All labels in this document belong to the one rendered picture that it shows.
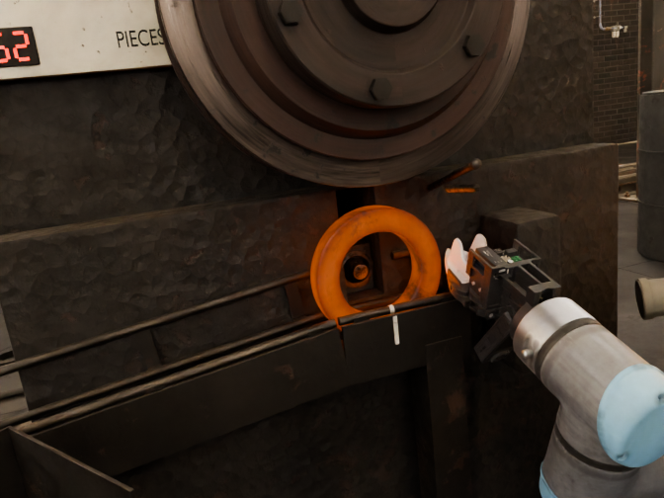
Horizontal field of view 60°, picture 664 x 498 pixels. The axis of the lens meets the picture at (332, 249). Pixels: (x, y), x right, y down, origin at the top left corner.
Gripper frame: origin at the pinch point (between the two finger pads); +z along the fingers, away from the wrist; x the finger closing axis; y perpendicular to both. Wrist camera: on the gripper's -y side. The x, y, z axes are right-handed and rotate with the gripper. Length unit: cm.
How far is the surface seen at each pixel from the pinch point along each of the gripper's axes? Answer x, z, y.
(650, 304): -22.6, -15.7, -3.5
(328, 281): 20.1, -1.8, 1.8
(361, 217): 14.6, 0.6, 9.1
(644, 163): -211, 150, -73
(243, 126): 28.9, 2.2, 22.8
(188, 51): 33.7, 4.9, 31.1
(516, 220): -7.9, -2.7, 6.1
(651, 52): -336, 277, -50
